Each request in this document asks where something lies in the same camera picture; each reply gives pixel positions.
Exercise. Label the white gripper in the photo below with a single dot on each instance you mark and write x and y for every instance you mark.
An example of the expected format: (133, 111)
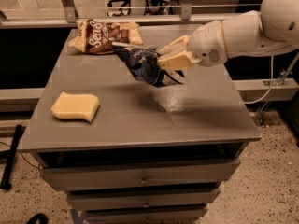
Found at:
(206, 43)

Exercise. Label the blue chip bag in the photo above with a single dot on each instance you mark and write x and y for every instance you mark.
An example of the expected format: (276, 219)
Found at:
(143, 66)

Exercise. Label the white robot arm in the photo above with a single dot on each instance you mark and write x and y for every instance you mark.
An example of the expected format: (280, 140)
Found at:
(272, 30)

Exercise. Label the brown chip bag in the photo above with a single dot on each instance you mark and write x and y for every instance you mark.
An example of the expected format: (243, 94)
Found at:
(97, 37)

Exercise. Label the yellow sponge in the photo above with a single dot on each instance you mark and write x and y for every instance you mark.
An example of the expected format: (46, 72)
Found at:
(75, 106)

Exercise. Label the metal window railing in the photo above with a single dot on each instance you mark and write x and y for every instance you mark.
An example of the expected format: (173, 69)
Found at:
(66, 13)

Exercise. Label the black office chair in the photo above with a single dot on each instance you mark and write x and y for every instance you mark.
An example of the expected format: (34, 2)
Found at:
(118, 8)

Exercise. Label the black shoe tip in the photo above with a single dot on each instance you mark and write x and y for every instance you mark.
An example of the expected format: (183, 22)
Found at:
(39, 218)

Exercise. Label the black stand leg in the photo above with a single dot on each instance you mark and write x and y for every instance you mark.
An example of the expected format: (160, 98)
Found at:
(9, 156)

